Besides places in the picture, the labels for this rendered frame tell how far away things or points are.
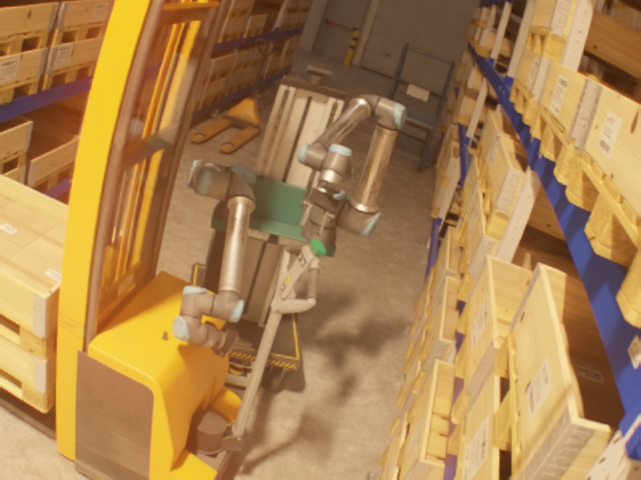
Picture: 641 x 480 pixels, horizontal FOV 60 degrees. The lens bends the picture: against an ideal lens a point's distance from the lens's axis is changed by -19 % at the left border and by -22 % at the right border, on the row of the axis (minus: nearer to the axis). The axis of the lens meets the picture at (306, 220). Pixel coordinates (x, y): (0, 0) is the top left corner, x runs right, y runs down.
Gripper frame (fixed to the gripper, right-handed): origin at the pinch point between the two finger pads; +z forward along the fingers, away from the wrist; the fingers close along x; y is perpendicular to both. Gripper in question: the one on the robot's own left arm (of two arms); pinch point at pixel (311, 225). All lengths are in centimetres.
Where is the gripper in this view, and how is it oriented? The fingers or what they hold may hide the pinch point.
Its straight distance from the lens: 265.7
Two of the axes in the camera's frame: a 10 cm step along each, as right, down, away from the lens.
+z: -3.6, 9.1, -2.0
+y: -4.5, 0.2, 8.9
